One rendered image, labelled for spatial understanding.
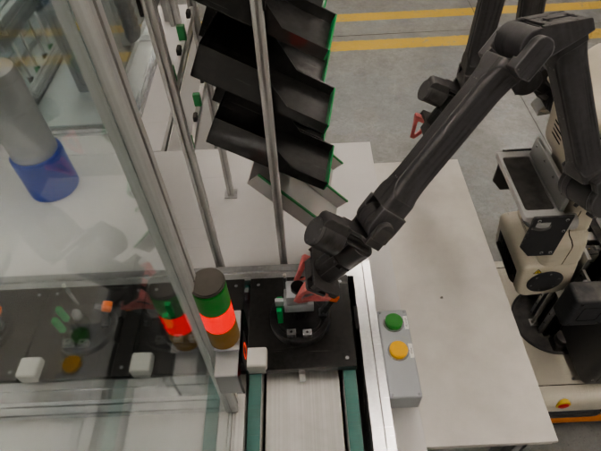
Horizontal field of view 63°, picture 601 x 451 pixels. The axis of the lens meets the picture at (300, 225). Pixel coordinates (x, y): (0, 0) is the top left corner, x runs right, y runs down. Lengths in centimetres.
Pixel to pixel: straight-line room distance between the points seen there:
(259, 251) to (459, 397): 65
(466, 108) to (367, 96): 261
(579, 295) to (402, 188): 86
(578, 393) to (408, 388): 102
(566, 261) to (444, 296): 40
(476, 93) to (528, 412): 73
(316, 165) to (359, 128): 206
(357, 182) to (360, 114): 175
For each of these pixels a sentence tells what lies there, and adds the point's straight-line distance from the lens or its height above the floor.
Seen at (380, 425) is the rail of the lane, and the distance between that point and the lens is 108.
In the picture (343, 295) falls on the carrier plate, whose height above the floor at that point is 97.
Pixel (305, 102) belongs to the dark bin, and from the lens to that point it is 104.
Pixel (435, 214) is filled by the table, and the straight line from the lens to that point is 153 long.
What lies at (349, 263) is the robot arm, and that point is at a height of 122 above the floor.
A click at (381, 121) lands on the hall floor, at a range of 326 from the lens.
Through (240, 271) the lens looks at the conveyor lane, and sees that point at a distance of 126.
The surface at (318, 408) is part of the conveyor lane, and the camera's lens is 113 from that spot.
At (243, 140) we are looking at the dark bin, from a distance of 105.
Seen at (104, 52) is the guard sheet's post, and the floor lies 177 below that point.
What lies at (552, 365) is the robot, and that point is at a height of 28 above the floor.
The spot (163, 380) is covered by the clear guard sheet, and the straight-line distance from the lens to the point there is 60.
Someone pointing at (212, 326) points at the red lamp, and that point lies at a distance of 74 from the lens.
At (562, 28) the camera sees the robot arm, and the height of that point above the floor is 158.
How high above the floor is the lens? 197
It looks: 49 degrees down
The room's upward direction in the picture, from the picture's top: 3 degrees counter-clockwise
